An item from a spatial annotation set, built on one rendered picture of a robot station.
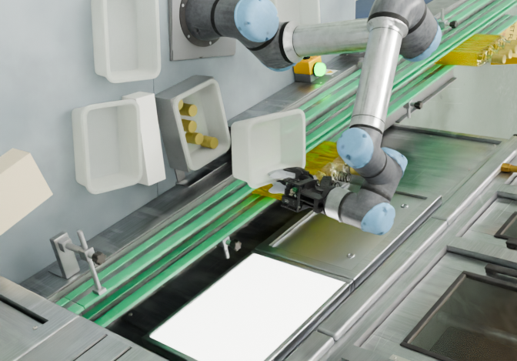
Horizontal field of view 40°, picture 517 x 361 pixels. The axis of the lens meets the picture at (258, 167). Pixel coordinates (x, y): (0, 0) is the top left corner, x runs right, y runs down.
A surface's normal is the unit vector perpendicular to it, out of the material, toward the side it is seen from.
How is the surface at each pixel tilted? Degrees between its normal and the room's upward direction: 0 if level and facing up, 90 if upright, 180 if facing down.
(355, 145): 89
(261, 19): 6
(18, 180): 0
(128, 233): 90
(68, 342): 90
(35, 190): 0
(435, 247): 90
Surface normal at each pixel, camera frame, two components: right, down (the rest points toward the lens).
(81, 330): -0.18, -0.89
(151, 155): 0.75, 0.16
